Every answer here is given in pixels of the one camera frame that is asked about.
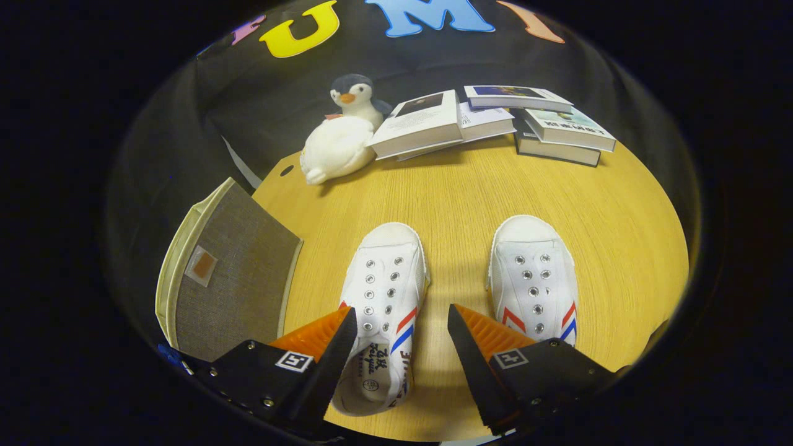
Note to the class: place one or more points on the thin white book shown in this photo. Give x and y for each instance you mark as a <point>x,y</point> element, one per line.
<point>489,121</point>

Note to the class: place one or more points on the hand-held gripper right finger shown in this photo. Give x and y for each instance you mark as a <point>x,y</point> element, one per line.
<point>474,371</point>

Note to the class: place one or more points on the white book pale green cover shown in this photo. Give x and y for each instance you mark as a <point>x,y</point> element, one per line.
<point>570,130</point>

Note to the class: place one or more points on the dark grey book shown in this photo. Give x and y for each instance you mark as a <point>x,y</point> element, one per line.
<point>551,152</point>

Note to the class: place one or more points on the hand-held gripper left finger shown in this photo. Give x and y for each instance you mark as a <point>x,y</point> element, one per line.
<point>331,365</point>

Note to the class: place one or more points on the grey fabric storage box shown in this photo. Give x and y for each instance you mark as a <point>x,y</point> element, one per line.
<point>235,266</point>

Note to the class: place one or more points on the white canvas shoe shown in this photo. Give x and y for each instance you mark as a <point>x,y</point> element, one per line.
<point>387,272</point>
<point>533,254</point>

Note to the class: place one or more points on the white book blue photo cover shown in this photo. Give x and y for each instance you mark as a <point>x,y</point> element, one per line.
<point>517,96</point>

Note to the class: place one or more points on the penguin plush toy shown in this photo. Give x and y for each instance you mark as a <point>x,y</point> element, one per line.
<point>337,148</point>

